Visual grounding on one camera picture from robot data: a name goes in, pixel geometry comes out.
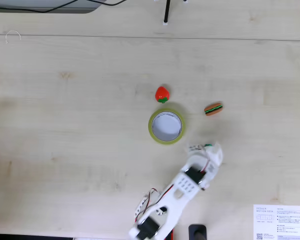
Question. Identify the green toy cucumber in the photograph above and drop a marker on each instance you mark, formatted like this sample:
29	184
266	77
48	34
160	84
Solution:
208	145

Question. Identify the toy hamburger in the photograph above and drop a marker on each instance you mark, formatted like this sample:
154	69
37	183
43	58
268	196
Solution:
213	109

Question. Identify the yellow-green tape roll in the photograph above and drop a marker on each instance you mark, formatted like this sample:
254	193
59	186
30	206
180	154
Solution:
150	127

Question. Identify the black clamp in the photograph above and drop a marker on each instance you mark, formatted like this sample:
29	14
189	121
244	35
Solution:
197	231

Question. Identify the red toy strawberry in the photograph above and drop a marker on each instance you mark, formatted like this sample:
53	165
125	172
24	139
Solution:
162	93

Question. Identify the white printed paper sheet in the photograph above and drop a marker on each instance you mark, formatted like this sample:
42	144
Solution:
277	222

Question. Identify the white pole foot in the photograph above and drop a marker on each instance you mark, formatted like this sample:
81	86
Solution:
165	24

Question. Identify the black pole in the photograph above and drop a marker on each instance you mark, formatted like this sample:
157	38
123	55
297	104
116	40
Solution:
167	11

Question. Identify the dark grey pad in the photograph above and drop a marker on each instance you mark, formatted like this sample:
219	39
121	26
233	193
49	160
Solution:
40	11

